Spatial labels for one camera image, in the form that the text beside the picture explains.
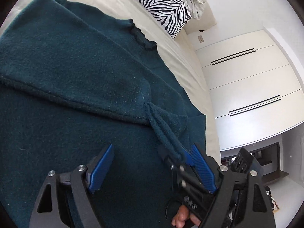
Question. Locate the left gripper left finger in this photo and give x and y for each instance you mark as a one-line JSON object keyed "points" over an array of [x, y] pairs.
{"points": [[98, 168]]}

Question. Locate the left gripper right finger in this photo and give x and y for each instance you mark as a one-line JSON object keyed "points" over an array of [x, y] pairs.
{"points": [[203, 170]]}

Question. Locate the dark wooden desk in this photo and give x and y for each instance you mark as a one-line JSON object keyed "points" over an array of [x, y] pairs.
{"points": [[269, 155]]}

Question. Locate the person's right hand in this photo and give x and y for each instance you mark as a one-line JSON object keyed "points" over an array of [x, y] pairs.
{"points": [[182, 215]]}

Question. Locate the dark teal knit sweater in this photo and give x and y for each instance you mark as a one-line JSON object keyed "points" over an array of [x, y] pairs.
{"points": [[74, 80]]}

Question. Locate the zebra print pillow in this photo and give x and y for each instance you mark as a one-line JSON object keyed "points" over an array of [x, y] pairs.
{"points": [[172, 15]]}

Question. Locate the white wardrobe with black handles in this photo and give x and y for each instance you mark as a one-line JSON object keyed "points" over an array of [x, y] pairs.
{"points": [[254, 90]]}

